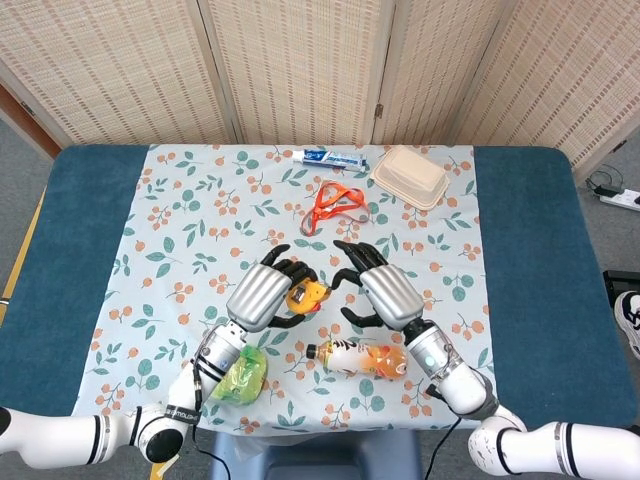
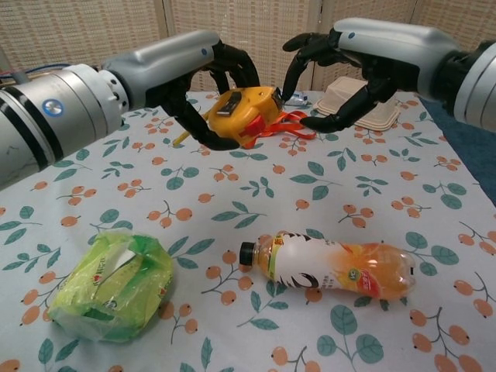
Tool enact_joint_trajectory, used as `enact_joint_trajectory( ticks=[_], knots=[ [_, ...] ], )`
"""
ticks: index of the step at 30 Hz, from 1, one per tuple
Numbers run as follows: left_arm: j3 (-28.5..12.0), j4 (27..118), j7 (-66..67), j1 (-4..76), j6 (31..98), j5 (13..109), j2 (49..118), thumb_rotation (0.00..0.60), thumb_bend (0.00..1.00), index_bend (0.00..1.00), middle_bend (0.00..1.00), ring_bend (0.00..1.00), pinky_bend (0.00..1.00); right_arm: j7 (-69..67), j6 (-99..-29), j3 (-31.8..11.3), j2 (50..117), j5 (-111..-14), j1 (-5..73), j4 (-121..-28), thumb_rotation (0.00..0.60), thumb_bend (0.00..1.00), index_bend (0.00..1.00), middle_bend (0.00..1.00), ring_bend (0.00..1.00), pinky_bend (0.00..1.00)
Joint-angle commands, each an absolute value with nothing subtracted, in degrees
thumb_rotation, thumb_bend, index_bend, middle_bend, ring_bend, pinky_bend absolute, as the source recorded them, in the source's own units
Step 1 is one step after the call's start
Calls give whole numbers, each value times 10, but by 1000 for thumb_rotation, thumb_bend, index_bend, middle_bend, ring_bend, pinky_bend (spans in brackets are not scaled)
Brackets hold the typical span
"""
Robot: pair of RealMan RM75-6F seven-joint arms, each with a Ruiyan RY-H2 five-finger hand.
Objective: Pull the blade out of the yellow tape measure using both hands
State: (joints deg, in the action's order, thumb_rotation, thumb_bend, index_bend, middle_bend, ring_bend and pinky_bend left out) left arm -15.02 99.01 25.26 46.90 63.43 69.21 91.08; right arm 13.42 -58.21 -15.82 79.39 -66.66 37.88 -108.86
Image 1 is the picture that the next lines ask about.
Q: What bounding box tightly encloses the woven folding screen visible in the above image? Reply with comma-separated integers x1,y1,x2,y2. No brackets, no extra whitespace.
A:
0,0,640,174

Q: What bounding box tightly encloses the white power strip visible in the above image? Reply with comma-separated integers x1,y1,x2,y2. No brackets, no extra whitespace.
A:
598,189,640,211

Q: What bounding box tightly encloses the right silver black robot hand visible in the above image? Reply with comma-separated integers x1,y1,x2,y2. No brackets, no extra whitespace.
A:
328,239,426,333

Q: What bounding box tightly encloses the yellow tape measure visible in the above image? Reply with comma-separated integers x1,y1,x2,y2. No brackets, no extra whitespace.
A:
284,280,333,316

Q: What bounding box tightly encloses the orange juice drink bottle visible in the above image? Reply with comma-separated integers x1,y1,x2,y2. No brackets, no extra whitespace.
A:
305,338,410,383

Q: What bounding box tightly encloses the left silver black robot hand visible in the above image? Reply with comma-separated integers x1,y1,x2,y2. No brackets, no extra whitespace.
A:
225,243,333,334

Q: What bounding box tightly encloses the orange lanyard strap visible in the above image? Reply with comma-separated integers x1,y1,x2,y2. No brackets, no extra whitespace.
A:
300,181,373,237

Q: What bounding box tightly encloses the black white sneaker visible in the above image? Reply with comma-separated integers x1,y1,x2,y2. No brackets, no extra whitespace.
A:
613,291,640,359

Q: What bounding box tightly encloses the blue white toothpaste tube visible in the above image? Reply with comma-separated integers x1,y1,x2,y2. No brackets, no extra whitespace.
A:
292,149,368,174

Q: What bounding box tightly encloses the beige takeaway food container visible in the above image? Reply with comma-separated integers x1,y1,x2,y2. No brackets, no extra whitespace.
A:
370,145,451,211

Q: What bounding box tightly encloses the green snack packet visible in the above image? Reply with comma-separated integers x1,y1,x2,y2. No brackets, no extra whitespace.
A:
208,345,269,406

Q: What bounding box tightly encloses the floral patterned tablecloth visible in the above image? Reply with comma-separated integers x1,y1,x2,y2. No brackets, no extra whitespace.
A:
70,143,501,435

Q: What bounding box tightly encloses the blue table cover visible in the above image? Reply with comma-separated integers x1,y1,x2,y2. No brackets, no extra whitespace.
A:
0,143,639,431

